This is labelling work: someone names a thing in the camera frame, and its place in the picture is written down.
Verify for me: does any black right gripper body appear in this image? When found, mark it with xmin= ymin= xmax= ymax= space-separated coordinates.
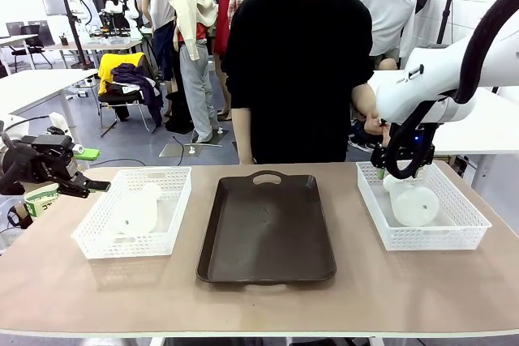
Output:
xmin=405 ymin=125 xmax=435 ymax=165

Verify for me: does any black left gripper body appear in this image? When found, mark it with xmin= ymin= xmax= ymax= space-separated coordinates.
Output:
xmin=18 ymin=135 xmax=80 ymax=192

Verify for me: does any translucent plastic conical flask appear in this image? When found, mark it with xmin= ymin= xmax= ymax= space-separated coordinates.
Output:
xmin=383 ymin=174 xmax=440 ymax=228
xmin=109 ymin=182 xmax=164 ymax=237

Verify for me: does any person's left forearm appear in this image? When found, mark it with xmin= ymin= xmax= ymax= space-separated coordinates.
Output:
xmin=350 ymin=84 xmax=380 ymax=120

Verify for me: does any person's right forearm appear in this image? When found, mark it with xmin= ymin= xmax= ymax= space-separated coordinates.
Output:
xmin=232 ymin=107 xmax=255 ymax=159

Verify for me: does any person's left hand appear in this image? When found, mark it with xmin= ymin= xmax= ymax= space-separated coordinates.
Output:
xmin=363 ymin=113 xmax=392 ymax=136

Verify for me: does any white black sneaker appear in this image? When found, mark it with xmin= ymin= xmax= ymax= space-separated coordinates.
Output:
xmin=348 ymin=135 xmax=378 ymax=155

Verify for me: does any green white paper bag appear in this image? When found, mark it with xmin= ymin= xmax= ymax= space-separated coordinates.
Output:
xmin=24 ymin=182 xmax=61 ymax=220

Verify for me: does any small dark brown object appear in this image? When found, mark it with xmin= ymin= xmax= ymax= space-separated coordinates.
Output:
xmin=6 ymin=203 xmax=34 ymax=230

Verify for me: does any black metal chair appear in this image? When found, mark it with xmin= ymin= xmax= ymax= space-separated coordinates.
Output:
xmin=98 ymin=53 xmax=163 ymax=139

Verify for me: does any white perforated plastic basket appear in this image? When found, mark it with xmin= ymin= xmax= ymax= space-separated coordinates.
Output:
xmin=71 ymin=166 xmax=192 ymax=260
xmin=355 ymin=160 xmax=493 ymax=252

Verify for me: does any yellow garment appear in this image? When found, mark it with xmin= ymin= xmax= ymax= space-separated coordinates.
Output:
xmin=98 ymin=53 xmax=146 ymax=96

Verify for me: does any dark purple garment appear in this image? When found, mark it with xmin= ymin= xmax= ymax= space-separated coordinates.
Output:
xmin=111 ymin=62 xmax=165 ymax=128

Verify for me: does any long white background table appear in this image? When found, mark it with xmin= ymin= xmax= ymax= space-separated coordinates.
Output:
xmin=40 ymin=36 xmax=145 ymax=70

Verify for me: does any person in black sweater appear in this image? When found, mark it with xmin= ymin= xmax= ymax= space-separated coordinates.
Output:
xmin=221 ymin=0 xmax=374 ymax=164

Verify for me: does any black office chair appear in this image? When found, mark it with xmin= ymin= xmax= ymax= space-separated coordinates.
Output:
xmin=7 ymin=23 xmax=54 ymax=71

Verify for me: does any black tripod stand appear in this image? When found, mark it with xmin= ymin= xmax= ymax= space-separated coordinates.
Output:
xmin=56 ymin=0 xmax=92 ymax=70

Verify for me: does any dark brown plastic tray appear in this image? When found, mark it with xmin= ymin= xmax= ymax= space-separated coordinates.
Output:
xmin=195 ymin=170 xmax=337 ymax=285

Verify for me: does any mannequin with white shirt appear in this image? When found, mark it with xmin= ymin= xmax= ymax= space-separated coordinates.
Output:
xmin=353 ymin=0 xmax=418 ymax=71

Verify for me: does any black light stand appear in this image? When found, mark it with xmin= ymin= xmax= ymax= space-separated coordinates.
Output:
xmin=435 ymin=0 xmax=461 ymax=45

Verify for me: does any mannequin with white tank top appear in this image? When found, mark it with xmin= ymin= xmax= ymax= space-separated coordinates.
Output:
xmin=141 ymin=0 xmax=178 ymax=116

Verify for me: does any mannequin with cream jacket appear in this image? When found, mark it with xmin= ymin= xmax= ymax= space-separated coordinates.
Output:
xmin=169 ymin=0 xmax=223 ymax=144

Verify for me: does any mannequin with red jacket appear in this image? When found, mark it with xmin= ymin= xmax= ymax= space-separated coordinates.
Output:
xmin=201 ymin=0 xmax=237 ymax=120

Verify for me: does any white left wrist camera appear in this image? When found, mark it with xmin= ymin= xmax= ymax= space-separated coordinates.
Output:
xmin=48 ymin=113 xmax=69 ymax=135

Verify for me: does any grey mannequin base plate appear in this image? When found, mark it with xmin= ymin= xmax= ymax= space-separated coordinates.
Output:
xmin=158 ymin=143 xmax=204 ymax=159

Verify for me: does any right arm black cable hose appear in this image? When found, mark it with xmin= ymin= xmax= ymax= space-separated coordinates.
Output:
xmin=384 ymin=0 xmax=519 ymax=180

